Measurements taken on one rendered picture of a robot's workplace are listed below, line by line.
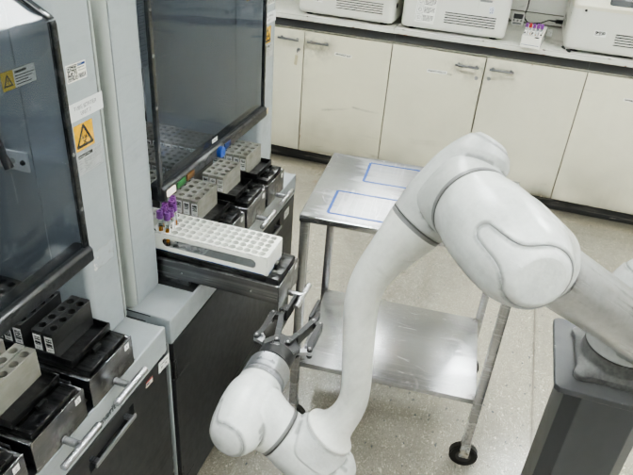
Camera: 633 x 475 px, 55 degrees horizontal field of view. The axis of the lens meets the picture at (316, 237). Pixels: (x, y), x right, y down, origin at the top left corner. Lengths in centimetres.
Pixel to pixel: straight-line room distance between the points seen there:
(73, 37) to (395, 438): 160
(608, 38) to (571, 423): 233
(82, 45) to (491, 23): 265
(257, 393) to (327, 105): 277
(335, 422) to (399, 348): 95
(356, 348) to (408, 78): 265
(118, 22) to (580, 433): 132
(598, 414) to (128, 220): 112
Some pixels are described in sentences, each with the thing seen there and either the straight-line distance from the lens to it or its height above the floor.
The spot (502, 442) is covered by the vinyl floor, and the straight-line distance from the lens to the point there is 228.
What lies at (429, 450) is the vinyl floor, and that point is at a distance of 218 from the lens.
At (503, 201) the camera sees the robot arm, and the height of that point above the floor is 126.
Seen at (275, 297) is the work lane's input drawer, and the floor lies 78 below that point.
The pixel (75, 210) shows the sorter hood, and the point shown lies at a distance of 116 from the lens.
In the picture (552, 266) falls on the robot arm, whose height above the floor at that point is 122.
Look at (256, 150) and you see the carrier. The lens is 189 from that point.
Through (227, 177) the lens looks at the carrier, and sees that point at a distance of 173.
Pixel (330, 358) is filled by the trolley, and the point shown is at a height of 28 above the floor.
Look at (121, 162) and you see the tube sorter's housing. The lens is 128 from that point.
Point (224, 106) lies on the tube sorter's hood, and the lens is 163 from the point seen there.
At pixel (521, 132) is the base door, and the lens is 362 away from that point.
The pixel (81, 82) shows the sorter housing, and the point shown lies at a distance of 114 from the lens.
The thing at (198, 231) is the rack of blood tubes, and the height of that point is 87.
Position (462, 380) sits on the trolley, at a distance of 202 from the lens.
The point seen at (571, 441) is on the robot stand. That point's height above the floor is 52.
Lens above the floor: 163
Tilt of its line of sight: 31 degrees down
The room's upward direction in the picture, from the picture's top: 5 degrees clockwise
